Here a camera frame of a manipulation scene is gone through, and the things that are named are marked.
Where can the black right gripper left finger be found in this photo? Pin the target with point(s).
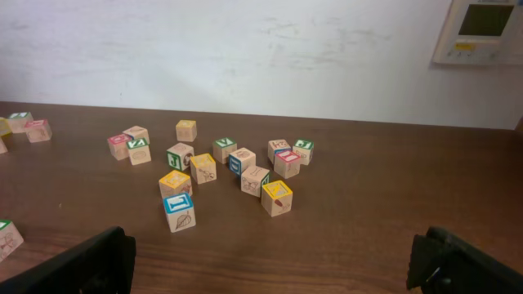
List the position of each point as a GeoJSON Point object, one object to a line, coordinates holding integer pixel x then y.
{"type": "Point", "coordinates": [102, 264]}

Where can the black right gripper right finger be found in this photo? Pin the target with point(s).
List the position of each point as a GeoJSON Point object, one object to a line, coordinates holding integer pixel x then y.
{"type": "Point", "coordinates": [441, 262]}

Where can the yellow S wooden block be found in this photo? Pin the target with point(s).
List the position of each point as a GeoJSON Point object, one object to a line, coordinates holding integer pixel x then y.
{"type": "Point", "coordinates": [4, 127]}

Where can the blue I wooden block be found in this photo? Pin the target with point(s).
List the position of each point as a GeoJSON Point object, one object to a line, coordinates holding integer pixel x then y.
{"type": "Point", "coordinates": [179, 210]}

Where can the green N wooden block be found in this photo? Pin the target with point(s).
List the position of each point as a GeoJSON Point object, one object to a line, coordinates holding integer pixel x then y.
{"type": "Point", "coordinates": [10, 238]}

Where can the yellow block near I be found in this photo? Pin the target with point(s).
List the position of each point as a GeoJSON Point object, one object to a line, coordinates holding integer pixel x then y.
{"type": "Point", "coordinates": [175, 182]}

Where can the green Z wooden block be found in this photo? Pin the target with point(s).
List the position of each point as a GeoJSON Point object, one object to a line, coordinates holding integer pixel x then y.
{"type": "Point", "coordinates": [139, 151]}

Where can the red Q wooden block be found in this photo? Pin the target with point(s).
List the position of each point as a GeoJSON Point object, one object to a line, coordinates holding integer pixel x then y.
{"type": "Point", "coordinates": [118, 146]}

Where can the green J side block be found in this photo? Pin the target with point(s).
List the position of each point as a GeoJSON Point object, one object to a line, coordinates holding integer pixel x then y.
{"type": "Point", "coordinates": [179, 156]}

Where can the plain block behind Q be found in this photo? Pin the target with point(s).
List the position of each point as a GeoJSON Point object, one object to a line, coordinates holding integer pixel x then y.
{"type": "Point", "coordinates": [137, 132]}

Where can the yellow block centre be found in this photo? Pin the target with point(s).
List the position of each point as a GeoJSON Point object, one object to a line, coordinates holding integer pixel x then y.
{"type": "Point", "coordinates": [203, 168]}

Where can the red 7 wooden block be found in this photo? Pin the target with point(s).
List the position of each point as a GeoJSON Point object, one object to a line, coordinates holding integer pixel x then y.
{"type": "Point", "coordinates": [38, 131]}

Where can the yellow far wooden block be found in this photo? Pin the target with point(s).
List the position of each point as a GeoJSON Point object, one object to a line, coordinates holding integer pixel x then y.
{"type": "Point", "coordinates": [186, 130]}

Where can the green V wooden block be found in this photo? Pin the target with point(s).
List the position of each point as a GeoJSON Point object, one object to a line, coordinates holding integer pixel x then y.
{"type": "Point", "coordinates": [222, 148]}

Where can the green L wooden block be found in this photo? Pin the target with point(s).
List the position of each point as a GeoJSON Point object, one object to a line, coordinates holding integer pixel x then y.
{"type": "Point", "coordinates": [17, 121]}

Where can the plain butterfly block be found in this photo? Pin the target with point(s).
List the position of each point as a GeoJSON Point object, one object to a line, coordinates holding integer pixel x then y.
{"type": "Point", "coordinates": [252, 180]}

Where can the blue U side block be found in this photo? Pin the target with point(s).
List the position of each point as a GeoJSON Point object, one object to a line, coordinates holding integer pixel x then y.
{"type": "Point", "coordinates": [240, 160]}

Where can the yellow block far right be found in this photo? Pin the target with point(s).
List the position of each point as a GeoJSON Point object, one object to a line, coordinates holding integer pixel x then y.
{"type": "Point", "coordinates": [276, 198]}

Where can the green J top block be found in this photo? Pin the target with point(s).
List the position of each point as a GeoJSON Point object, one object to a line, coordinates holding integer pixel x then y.
{"type": "Point", "coordinates": [304, 148]}

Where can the red I wooden block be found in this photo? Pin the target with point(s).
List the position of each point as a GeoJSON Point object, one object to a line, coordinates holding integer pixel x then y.
{"type": "Point", "coordinates": [287, 164]}

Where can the plain block blue side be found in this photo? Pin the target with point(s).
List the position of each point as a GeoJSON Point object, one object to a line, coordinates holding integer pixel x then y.
{"type": "Point", "coordinates": [275, 147]}

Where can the white wall control panel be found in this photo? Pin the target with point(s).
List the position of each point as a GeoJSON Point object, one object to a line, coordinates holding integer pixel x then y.
{"type": "Point", "coordinates": [481, 32]}

